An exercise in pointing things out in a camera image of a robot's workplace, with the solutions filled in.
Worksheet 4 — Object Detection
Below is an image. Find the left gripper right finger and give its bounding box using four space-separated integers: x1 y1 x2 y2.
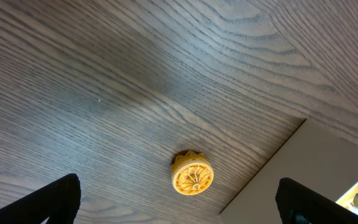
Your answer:
275 177 358 224

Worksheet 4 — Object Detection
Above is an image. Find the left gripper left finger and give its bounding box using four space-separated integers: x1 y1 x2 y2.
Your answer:
0 174 81 224

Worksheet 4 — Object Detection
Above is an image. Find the white box pink inside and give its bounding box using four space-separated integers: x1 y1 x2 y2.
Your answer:
220 120 358 224

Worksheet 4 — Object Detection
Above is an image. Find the yellow ridged round cap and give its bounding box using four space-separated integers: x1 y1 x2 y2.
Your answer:
170 151 214 196

